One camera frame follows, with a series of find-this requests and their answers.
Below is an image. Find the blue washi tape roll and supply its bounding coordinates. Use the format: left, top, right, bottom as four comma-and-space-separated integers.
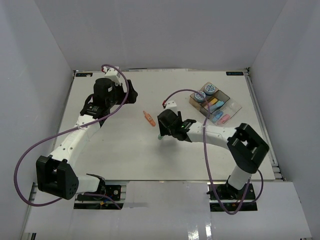
203, 83, 217, 96
193, 91, 206, 103

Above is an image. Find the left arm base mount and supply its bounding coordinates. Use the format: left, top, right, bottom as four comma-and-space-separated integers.
73, 183, 126, 210

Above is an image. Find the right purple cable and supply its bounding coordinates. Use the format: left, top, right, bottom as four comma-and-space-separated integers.
162, 89, 265, 215

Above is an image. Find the orange correction tape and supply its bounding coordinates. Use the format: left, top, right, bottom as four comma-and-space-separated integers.
143, 111, 156, 127

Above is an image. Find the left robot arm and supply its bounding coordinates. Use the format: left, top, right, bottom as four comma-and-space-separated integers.
36, 78, 138, 200

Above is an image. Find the right black corner label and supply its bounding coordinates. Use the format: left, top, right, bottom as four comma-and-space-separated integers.
226, 71, 244, 76

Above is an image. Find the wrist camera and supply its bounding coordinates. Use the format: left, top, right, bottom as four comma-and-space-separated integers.
163, 100, 178, 111
101, 66, 122, 86

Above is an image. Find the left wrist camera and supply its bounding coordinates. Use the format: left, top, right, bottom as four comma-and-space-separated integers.
101, 66, 122, 86

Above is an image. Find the orange cap pink highlighter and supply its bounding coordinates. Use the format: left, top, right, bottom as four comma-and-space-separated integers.
206, 98, 218, 107

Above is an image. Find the purple cable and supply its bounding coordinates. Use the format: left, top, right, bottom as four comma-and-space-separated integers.
162, 89, 265, 215
13, 64, 130, 207

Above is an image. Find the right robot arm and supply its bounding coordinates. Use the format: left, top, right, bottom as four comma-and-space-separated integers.
157, 109, 270, 200

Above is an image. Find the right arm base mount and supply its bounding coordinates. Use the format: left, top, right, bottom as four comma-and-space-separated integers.
206, 183, 258, 213

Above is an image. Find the black corner label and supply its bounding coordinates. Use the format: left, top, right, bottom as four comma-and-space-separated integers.
226, 71, 244, 76
75, 72, 93, 77

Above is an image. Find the amber transparent tray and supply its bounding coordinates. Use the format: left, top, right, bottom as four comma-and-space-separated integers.
189, 82, 219, 109

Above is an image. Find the left black corner label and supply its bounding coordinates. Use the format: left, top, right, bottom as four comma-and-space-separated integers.
75, 72, 93, 77

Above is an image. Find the grey transparent tray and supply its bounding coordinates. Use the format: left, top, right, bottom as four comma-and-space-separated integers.
199, 90, 230, 116

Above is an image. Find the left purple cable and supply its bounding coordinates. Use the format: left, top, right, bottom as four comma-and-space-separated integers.
13, 64, 130, 207

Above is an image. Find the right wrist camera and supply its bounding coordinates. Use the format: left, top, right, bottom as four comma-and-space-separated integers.
163, 100, 178, 111

